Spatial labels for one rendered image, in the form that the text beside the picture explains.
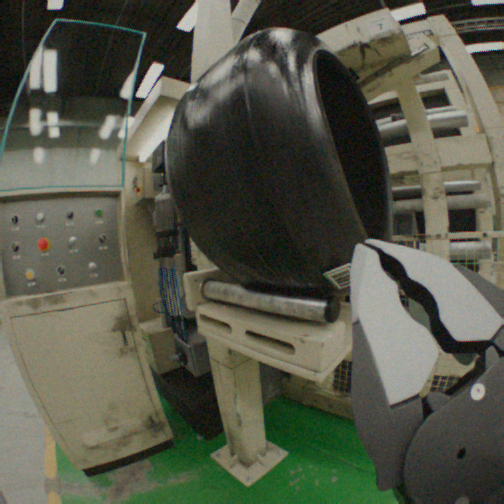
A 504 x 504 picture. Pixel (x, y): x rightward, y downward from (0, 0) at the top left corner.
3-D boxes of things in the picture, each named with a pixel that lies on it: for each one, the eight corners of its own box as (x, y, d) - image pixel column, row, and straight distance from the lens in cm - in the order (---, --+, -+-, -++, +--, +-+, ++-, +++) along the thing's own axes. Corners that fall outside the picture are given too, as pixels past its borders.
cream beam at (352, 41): (262, 90, 101) (258, 66, 111) (297, 110, 118) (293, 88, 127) (404, 30, 88) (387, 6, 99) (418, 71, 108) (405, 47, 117)
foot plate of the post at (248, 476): (210, 455, 128) (209, 451, 125) (249, 430, 136) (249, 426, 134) (248, 487, 115) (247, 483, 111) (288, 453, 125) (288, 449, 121)
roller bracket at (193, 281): (187, 310, 60) (182, 273, 58) (282, 282, 85) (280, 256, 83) (193, 312, 57) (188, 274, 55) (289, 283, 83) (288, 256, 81)
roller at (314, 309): (212, 277, 60) (217, 293, 61) (199, 284, 58) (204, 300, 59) (340, 290, 37) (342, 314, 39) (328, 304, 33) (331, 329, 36)
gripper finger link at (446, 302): (365, 288, 18) (424, 396, 16) (361, 230, 14) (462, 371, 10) (397, 271, 19) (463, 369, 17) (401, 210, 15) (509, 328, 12)
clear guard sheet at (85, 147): (-5, 194, 101) (54, 21, 155) (123, 188, 97) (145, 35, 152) (-7, 193, 99) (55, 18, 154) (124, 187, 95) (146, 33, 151)
